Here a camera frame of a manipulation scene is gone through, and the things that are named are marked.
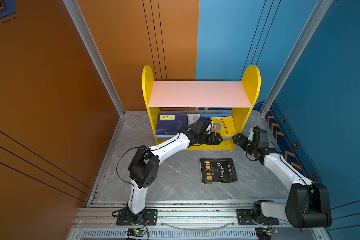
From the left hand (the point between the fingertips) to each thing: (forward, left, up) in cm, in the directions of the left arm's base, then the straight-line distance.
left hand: (217, 138), depth 85 cm
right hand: (+1, -12, -3) cm, 13 cm away
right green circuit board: (-43, -20, -17) cm, 50 cm away
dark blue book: (+8, +27, +3) cm, 28 cm away
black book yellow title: (-13, -1, -15) cm, 20 cm away
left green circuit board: (-43, +42, -18) cm, 63 cm away
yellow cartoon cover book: (+10, -6, 0) cm, 11 cm away
